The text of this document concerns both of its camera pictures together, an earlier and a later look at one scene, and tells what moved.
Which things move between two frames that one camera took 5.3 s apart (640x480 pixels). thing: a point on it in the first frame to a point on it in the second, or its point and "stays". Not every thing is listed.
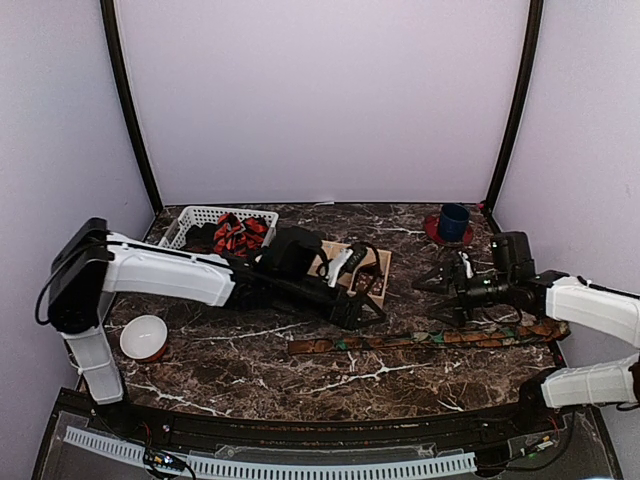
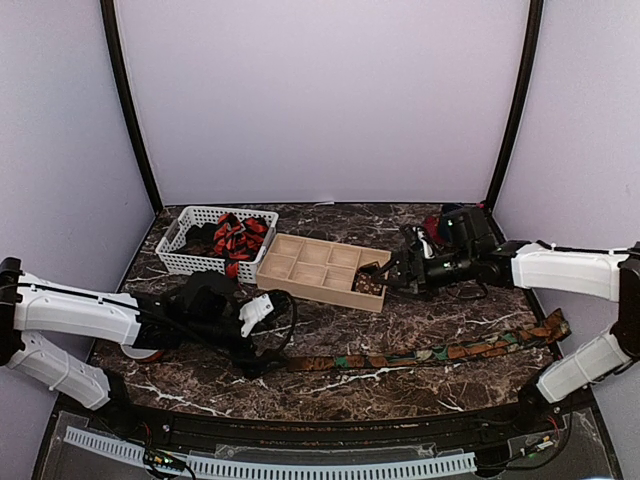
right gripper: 461,303 to 410,258
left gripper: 334,313 to 253,368
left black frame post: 113,48 stays
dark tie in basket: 202,239 stays
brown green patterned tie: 484,336 to 552,326
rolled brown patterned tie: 365,281 stays
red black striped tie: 240,238 stays
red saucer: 432,228 stays
